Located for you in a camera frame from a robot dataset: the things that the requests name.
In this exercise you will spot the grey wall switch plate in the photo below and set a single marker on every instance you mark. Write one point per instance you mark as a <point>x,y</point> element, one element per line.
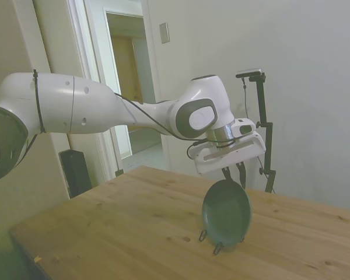
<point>164,33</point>

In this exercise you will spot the wooden door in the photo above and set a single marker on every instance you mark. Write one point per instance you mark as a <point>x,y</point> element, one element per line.
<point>125,67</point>

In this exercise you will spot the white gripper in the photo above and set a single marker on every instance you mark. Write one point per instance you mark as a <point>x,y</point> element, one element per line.
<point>233,153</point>

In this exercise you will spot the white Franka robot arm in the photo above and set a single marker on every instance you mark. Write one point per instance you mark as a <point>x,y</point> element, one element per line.
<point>93,102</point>

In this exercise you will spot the white door frame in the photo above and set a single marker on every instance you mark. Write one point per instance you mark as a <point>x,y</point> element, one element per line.
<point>93,43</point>

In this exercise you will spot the black box on floor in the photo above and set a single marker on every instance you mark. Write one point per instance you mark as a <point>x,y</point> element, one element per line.
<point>76,175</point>

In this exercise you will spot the grey exterior camera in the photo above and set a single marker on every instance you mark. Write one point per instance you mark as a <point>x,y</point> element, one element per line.
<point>249,73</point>

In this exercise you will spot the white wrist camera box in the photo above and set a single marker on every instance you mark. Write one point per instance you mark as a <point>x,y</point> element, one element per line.
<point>245,127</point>

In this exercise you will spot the dark green plate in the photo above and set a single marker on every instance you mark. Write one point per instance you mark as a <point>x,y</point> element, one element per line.
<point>226,216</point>

